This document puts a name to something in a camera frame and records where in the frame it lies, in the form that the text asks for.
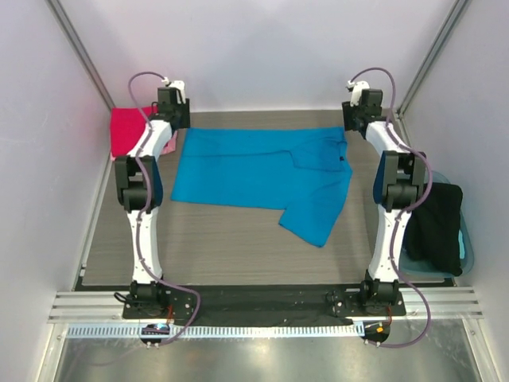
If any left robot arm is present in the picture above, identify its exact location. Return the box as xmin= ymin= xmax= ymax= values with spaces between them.
xmin=115 ymin=80 xmax=190 ymax=318

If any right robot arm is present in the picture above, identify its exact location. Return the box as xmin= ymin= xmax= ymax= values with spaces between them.
xmin=342 ymin=81 xmax=425 ymax=316

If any folded pink t-shirt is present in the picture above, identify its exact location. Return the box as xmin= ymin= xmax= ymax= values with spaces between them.
xmin=110 ymin=131 xmax=178 ymax=161

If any folded red t-shirt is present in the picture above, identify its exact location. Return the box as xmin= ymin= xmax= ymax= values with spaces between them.
xmin=110 ymin=107 xmax=146 ymax=160

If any black t-shirt in bin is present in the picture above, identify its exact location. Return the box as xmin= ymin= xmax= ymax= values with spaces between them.
xmin=403 ymin=182 xmax=463 ymax=276

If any teal plastic bin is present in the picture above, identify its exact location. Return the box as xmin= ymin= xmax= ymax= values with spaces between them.
xmin=399 ymin=171 xmax=474 ymax=278

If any light blue t-shirt in bin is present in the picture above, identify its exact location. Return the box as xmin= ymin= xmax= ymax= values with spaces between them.
xmin=458 ymin=229 xmax=468 ymax=261

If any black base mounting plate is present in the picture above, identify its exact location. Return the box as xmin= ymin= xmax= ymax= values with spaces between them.
xmin=114 ymin=283 xmax=406 ymax=342

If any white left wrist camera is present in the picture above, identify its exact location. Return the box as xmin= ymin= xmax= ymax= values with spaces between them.
xmin=161 ymin=76 xmax=187 ymax=104

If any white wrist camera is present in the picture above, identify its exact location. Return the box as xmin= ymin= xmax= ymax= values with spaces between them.
xmin=161 ymin=76 xmax=187 ymax=104
xmin=346 ymin=80 xmax=371 ymax=107

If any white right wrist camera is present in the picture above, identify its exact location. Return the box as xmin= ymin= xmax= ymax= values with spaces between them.
xmin=346 ymin=80 xmax=371 ymax=107

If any aluminium frame post right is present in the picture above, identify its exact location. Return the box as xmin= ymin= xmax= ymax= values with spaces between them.
xmin=397 ymin=0 xmax=472 ymax=116

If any aluminium frame post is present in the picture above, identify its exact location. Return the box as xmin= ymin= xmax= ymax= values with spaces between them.
xmin=45 ymin=0 xmax=115 ymax=111
xmin=397 ymin=0 xmax=472 ymax=116

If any aluminium frame post left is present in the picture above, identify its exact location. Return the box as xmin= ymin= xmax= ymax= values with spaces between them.
xmin=45 ymin=0 xmax=115 ymax=111

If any aluminium front rail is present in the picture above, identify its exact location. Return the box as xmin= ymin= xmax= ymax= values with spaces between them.
xmin=48 ymin=287 xmax=484 ymax=324

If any white slotted cable duct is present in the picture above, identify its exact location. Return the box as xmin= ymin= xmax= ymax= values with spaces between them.
xmin=67 ymin=322 xmax=365 ymax=340

